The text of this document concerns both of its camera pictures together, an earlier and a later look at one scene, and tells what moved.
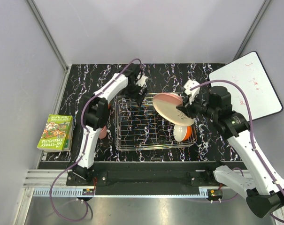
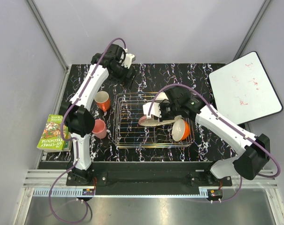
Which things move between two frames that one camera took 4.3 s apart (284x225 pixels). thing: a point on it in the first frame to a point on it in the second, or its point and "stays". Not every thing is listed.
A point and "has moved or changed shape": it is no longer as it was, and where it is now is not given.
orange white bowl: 181,133 stays
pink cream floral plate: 165,105 has moved or changed shape
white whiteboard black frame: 249,71 stays
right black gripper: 187,108 to 163,117
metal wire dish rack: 144,127 stays
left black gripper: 137,97 to 124,78
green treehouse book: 57,133 stays
